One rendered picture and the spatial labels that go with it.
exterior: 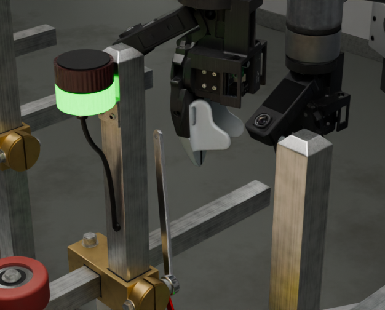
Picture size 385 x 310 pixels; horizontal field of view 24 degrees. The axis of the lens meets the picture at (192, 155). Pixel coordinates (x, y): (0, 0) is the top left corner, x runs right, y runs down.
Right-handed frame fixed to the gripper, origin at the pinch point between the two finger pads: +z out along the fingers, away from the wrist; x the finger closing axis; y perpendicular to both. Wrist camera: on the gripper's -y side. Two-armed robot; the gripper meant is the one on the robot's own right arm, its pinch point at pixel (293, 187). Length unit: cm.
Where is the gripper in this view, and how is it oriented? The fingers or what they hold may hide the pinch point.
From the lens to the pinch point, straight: 132.4
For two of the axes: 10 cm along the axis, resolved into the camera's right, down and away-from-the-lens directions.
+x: -6.9, -3.4, 6.4
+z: 0.0, 8.8, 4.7
